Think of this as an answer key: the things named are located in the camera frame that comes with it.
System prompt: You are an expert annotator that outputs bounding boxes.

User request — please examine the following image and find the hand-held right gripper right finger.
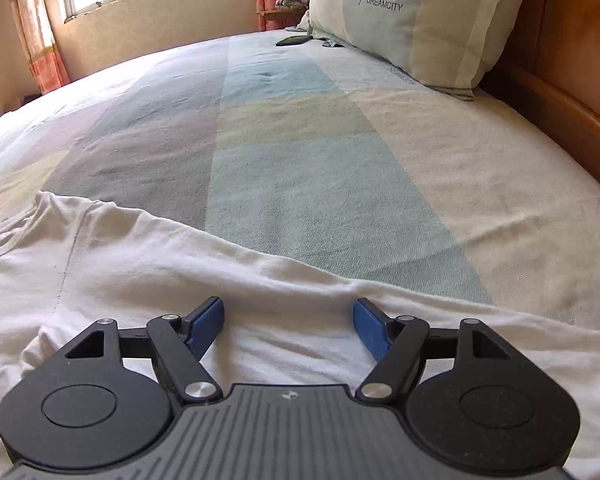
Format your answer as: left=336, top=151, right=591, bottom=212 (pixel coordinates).
left=354, top=298, right=511, bottom=404

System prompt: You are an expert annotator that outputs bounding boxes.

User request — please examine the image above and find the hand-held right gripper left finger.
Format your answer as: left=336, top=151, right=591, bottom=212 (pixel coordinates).
left=66, top=296, right=225, bottom=404

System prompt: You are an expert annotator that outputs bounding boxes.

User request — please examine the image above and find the wooden headboard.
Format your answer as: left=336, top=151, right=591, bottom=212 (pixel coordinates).
left=480, top=0, right=600, bottom=201

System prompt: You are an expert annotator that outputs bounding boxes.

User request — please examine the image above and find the large pale printed pillow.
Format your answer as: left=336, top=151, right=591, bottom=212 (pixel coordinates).
left=307, top=0, right=528, bottom=102

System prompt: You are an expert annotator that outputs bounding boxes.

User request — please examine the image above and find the wooden bedside table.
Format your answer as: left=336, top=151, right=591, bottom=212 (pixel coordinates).
left=256, top=9, right=311, bottom=32

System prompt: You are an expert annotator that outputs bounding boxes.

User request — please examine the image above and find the small pale pillow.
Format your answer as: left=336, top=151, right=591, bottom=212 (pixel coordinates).
left=298, top=9, right=333, bottom=44

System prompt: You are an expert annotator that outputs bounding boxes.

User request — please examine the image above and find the white printed sweatshirt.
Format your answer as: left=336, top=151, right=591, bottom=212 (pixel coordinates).
left=0, top=191, right=600, bottom=480

